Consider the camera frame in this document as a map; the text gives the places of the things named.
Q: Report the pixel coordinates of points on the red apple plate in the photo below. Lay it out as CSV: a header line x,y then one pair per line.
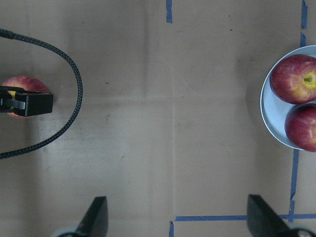
x,y
293,79
300,126

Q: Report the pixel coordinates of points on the red apple plate front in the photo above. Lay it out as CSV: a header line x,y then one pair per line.
x,y
300,126

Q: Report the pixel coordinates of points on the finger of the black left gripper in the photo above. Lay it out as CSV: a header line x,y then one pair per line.
x,y
25,103

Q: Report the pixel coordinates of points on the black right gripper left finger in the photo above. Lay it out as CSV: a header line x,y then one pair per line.
x,y
95,221

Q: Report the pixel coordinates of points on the red apple plate left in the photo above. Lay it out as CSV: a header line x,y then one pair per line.
x,y
293,79

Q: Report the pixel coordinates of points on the red yellow apple carried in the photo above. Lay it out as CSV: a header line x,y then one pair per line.
x,y
27,83

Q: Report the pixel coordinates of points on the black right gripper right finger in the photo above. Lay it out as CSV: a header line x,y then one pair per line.
x,y
262,221

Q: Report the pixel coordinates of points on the light blue plate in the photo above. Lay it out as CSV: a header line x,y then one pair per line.
x,y
274,112

